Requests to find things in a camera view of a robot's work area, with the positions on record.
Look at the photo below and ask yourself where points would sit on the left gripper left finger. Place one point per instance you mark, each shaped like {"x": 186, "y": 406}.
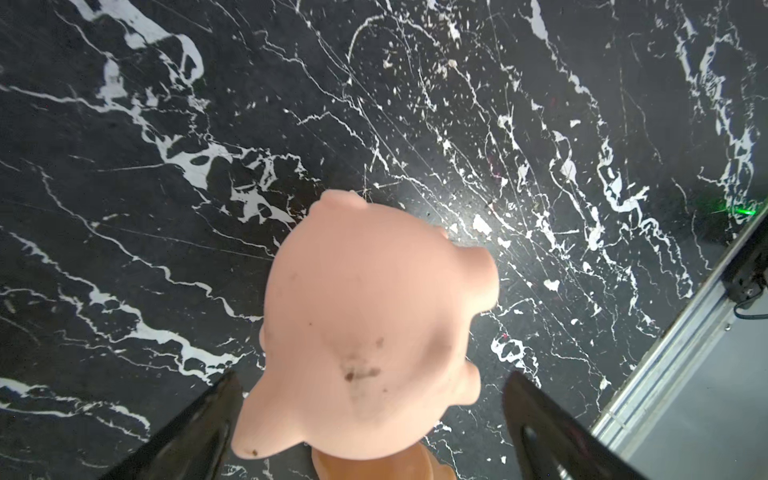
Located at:
{"x": 195, "y": 444}

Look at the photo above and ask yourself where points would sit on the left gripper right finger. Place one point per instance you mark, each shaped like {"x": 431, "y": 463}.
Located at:
{"x": 549, "y": 442}

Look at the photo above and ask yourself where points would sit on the pink piggy bank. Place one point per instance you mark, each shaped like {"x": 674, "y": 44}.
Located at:
{"x": 365, "y": 333}
{"x": 417, "y": 463}

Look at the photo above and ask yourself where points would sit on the aluminium front rail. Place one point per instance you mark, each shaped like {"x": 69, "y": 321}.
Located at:
{"x": 671, "y": 362}

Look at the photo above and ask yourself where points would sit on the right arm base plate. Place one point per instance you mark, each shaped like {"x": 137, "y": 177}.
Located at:
{"x": 745, "y": 278}

